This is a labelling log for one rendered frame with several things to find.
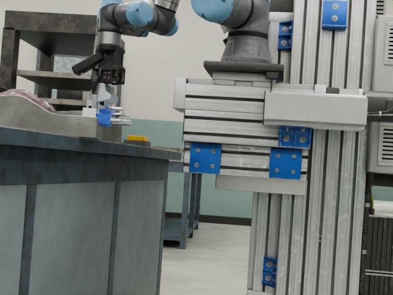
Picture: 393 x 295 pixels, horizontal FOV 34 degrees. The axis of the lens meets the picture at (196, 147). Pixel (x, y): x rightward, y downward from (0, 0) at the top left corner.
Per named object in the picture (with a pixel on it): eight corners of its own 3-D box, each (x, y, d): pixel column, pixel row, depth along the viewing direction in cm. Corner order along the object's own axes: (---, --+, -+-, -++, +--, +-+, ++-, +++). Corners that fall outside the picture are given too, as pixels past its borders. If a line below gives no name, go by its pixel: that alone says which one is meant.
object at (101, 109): (131, 124, 208) (132, 107, 208) (126, 123, 203) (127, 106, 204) (93, 122, 211) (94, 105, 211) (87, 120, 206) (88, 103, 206)
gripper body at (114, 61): (116, 83, 203) (119, 45, 204) (90, 82, 205) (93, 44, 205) (124, 86, 211) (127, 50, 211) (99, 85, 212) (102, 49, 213)
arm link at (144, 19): (162, 5, 204) (138, 9, 211) (137, -4, 196) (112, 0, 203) (161, 30, 204) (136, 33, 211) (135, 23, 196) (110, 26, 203)
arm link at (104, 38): (94, 31, 206) (103, 36, 214) (93, 45, 205) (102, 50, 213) (116, 31, 204) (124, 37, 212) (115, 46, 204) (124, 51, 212)
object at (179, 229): (199, 229, 755) (204, 150, 758) (186, 250, 566) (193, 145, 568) (140, 225, 760) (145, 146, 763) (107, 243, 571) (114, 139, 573)
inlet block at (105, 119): (130, 131, 183) (131, 112, 183) (129, 130, 178) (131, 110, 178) (83, 127, 182) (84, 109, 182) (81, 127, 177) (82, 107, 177)
